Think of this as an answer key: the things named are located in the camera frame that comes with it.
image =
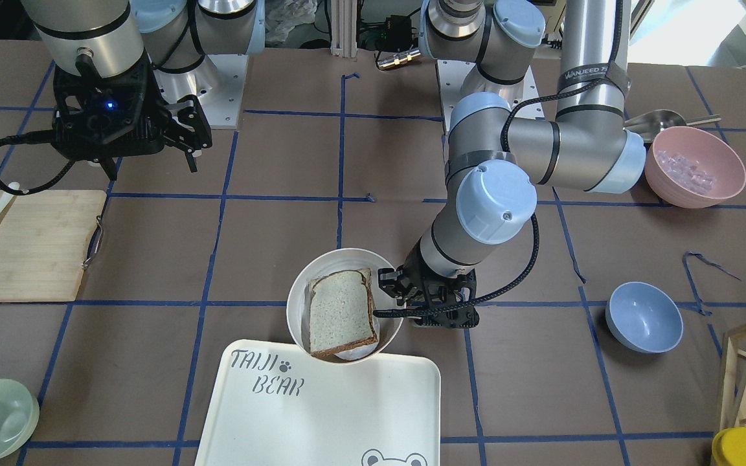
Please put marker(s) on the metal ice scoop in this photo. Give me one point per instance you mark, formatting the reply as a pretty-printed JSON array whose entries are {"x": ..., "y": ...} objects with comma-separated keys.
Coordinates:
[{"x": 649, "y": 125}]

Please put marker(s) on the pink bowl with ice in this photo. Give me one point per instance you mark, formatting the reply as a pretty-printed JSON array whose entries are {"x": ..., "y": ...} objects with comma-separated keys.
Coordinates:
[{"x": 691, "y": 168}]

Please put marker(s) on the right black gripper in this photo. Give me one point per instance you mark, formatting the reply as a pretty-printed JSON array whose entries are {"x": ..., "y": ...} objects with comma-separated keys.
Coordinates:
[{"x": 186, "y": 125}]

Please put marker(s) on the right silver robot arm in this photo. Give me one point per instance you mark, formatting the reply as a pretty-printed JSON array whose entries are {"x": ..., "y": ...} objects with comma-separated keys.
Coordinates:
[{"x": 178, "y": 37}]

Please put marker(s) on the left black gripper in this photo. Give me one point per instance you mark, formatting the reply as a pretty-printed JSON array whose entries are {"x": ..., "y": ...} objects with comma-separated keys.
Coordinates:
[{"x": 415, "y": 269}]

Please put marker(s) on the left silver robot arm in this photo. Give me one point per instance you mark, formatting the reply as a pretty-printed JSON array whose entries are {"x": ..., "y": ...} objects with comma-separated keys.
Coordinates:
[{"x": 485, "y": 241}]

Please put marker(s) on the cream bear serving tray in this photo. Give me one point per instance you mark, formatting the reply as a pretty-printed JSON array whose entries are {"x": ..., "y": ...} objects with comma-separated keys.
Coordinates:
[{"x": 273, "y": 404}]

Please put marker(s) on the white round plate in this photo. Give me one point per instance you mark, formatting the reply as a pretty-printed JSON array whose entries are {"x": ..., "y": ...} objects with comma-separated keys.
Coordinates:
[{"x": 333, "y": 261}]

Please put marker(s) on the yellow mug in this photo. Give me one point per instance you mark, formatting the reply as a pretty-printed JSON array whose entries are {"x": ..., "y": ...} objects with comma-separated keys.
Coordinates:
[{"x": 729, "y": 447}]

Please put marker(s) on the wooden cutting board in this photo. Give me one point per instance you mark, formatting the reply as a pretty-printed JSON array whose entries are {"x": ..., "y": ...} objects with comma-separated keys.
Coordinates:
[{"x": 44, "y": 240}]

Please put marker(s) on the aluminium frame post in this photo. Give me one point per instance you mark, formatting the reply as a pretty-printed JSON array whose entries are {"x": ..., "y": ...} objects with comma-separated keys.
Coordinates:
[{"x": 344, "y": 28}]

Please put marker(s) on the blue bowl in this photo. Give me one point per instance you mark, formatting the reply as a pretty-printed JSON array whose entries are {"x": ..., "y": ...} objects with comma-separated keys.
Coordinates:
[{"x": 644, "y": 318}]

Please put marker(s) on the bread slice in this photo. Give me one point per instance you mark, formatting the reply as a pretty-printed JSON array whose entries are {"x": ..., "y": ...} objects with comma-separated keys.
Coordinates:
[{"x": 340, "y": 320}]

